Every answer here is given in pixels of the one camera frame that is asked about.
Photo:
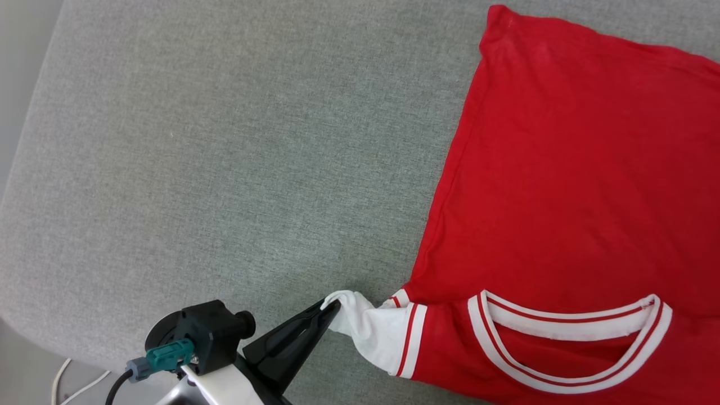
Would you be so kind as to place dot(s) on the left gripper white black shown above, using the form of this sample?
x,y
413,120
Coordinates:
x,y
236,388

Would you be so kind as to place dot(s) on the red Bulls basketball jersey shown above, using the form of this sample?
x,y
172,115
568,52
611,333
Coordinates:
x,y
562,197

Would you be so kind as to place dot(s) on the grey fabric sofa cushion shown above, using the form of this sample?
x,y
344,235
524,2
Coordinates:
x,y
225,169

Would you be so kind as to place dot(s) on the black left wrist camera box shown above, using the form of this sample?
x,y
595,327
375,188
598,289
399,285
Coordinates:
x,y
211,334

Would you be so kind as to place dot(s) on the teal left camera connector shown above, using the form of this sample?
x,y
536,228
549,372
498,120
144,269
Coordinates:
x,y
166,355

